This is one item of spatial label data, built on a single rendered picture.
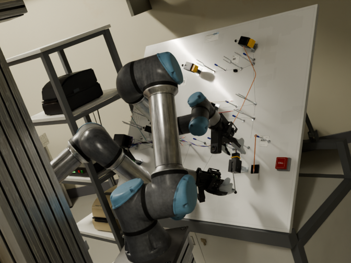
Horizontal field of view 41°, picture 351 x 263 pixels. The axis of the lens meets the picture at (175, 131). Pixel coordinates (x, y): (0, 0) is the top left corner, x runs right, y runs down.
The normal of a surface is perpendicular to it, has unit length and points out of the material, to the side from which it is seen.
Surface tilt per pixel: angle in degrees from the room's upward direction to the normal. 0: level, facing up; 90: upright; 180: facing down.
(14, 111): 90
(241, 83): 50
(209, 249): 90
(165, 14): 90
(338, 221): 90
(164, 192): 54
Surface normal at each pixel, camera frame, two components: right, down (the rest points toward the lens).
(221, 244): -0.64, 0.41
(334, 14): -0.25, 0.35
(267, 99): -0.69, -0.28
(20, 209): 0.91, -0.22
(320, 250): 0.69, -0.03
